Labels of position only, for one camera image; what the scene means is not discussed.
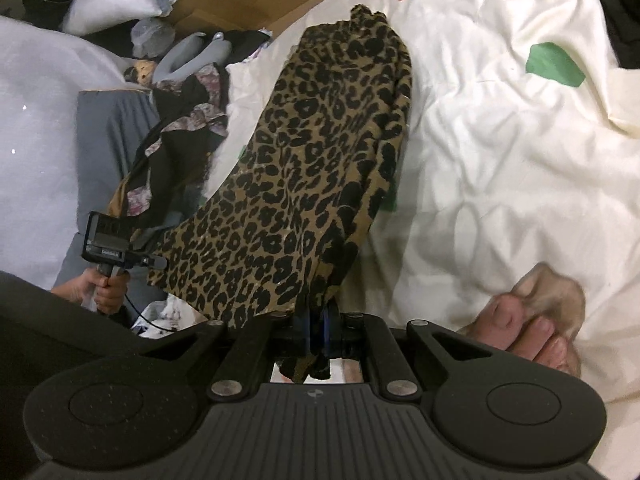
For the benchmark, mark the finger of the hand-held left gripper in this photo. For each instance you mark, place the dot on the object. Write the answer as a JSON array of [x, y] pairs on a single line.
[[155, 262]]

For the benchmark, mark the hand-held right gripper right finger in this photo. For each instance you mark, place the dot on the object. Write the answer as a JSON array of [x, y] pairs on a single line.
[[329, 335]]

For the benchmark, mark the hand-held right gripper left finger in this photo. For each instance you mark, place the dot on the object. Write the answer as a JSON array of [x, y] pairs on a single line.
[[306, 335]]

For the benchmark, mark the leopard print garment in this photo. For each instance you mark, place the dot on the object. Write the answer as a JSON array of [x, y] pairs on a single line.
[[300, 160]]

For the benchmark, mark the person's left forearm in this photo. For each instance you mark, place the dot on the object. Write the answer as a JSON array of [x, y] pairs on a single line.
[[62, 291]]

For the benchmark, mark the person's left hand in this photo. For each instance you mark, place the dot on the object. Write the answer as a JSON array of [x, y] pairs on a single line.
[[107, 295]]

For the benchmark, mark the person's trouser leg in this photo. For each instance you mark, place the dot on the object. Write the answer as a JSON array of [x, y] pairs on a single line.
[[50, 320]]

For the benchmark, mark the black floral garment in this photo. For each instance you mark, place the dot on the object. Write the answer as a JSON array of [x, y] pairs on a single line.
[[175, 150]]

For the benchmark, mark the white curtain cloth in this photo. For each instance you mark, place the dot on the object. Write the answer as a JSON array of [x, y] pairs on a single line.
[[35, 135]]

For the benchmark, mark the small plush doll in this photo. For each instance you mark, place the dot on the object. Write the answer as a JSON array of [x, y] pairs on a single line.
[[142, 71]]

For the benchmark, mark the person's foot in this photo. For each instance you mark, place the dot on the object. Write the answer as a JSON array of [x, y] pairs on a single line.
[[505, 320]]

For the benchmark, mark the grey neck pillow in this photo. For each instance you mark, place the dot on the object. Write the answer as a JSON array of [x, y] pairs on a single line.
[[185, 55]]

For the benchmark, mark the clear plastic bag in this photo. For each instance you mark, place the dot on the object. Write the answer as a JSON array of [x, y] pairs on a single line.
[[150, 37]]

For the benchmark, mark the black cloth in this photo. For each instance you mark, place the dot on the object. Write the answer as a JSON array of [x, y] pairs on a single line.
[[245, 45]]

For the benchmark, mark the cream printed bedsheet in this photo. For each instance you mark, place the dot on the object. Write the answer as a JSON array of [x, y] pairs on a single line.
[[500, 160]]

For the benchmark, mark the open cardboard carton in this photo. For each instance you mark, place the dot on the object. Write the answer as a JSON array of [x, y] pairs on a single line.
[[190, 5]]

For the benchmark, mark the black folded garment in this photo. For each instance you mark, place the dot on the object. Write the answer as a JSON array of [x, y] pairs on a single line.
[[620, 10]]

